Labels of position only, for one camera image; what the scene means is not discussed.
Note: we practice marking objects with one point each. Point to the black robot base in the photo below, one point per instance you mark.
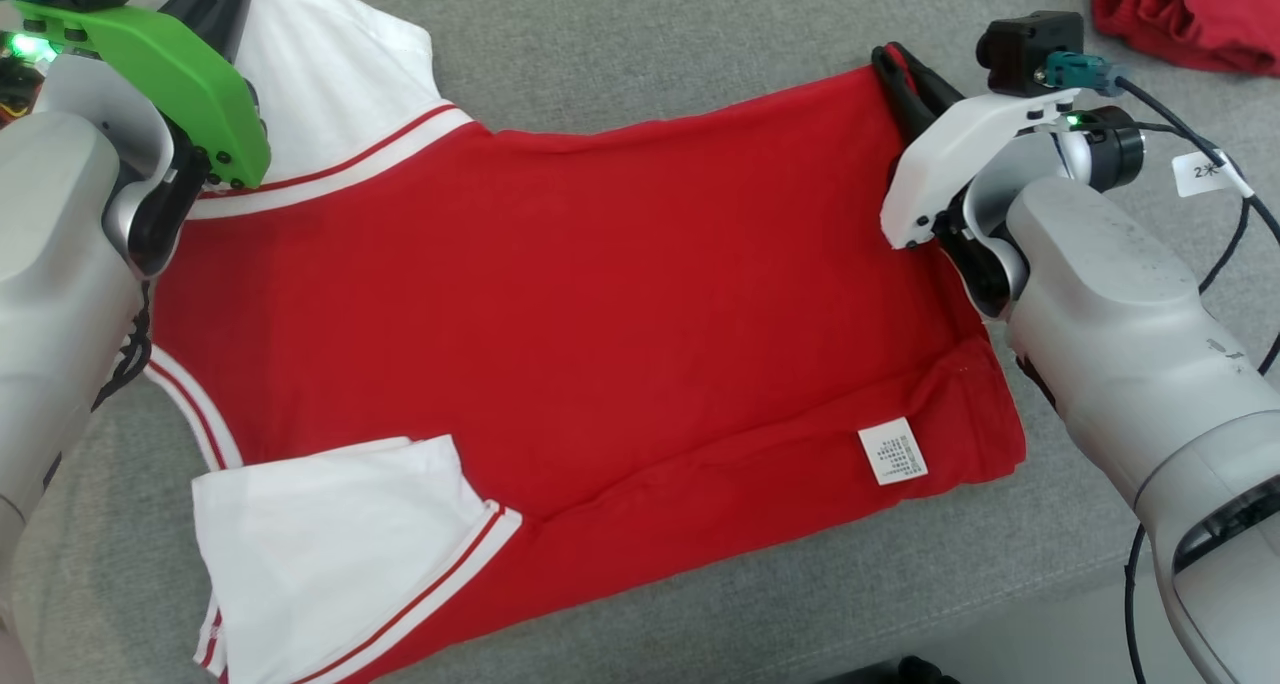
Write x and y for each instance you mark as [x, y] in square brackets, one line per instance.
[895, 672]

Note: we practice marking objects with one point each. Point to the red shorts white stripes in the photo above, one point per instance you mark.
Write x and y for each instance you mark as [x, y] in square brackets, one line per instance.
[1190, 14]

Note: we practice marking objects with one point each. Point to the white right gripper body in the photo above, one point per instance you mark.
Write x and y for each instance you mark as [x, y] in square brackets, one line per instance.
[950, 149]

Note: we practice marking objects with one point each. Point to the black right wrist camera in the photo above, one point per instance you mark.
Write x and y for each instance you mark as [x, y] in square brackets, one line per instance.
[1025, 49]

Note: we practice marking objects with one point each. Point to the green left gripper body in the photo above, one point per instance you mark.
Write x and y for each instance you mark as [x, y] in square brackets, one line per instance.
[170, 64]

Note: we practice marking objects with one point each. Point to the red Bulls jersey white sleeves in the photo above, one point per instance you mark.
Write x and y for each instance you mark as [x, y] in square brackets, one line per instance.
[560, 324]

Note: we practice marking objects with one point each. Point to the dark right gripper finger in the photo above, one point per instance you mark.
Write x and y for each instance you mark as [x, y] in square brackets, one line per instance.
[935, 94]
[905, 109]

